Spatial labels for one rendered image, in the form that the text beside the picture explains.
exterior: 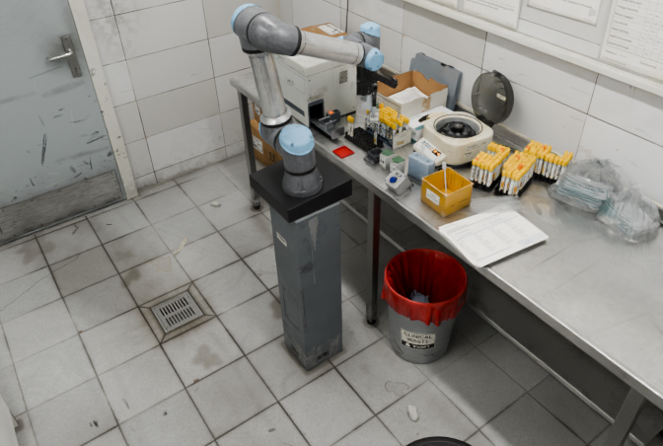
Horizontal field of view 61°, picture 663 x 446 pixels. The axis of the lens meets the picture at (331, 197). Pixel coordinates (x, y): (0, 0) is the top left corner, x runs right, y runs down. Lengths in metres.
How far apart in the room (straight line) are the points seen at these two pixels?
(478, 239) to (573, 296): 0.35
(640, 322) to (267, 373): 1.57
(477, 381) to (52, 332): 2.04
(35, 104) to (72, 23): 0.48
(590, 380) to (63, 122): 2.92
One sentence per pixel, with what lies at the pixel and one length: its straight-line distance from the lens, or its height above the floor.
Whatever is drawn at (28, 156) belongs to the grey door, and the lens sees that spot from 3.59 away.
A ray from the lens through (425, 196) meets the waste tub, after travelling 2.12.
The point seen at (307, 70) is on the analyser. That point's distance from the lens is 2.48.
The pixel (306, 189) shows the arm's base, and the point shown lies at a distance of 2.05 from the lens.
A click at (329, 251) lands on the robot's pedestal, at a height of 0.66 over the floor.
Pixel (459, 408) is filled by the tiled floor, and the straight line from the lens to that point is 2.62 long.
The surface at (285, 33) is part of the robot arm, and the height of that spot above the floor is 1.54.
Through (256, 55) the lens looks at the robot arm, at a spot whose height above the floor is 1.44.
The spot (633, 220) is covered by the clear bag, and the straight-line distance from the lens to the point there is 2.16.
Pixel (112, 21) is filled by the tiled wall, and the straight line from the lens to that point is 3.50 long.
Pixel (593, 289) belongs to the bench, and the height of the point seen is 0.87.
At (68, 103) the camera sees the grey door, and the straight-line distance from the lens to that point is 3.51.
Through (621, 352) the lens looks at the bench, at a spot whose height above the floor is 0.88.
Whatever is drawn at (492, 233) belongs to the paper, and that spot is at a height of 0.89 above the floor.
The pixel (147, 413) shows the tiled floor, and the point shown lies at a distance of 2.71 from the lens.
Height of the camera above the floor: 2.17
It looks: 37 degrees down
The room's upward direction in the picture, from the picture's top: 2 degrees counter-clockwise
